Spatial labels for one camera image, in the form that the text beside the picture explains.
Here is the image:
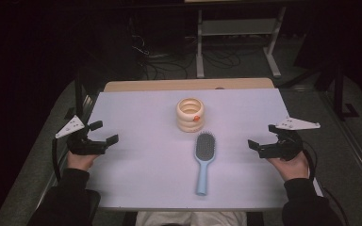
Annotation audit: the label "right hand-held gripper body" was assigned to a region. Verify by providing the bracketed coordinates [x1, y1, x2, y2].
[258, 116, 321, 162]

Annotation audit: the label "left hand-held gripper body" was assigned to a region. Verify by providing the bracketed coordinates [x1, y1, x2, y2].
[55, 115, 108, 156]

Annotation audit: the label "light blue hairbrush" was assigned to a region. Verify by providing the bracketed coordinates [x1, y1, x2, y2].
[194, 131, 217, 197]

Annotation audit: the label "cream ringed duck cup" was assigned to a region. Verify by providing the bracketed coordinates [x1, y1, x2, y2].
[175, 97, 206, 134]

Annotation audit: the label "person's left hand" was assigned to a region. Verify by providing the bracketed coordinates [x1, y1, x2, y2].
[66, 151, 100, 172]

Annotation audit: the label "person's right hand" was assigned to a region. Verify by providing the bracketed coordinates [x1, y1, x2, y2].
[267, 152, 310, 183]

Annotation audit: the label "black metal rack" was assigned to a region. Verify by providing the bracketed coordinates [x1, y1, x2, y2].
[63, 56, 109, 126]

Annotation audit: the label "black floor stand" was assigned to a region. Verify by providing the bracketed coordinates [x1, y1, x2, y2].
[313, 60, 360, 122]

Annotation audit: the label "person's legs in light trousers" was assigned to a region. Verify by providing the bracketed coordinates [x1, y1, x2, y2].
[135, 210, 248, 226]

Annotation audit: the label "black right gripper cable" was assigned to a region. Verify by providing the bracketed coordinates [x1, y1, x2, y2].
[301, 140, 350, 226]

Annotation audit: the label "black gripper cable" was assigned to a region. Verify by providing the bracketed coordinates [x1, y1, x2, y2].
[301, 140, 350, 226]
[51, 137, 61, 184]

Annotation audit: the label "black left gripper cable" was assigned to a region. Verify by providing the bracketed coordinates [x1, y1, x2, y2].
[51, 137, 61, 184]

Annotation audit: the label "tangle of floor cables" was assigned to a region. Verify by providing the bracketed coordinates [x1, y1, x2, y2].
[130, 33, 243, 80]

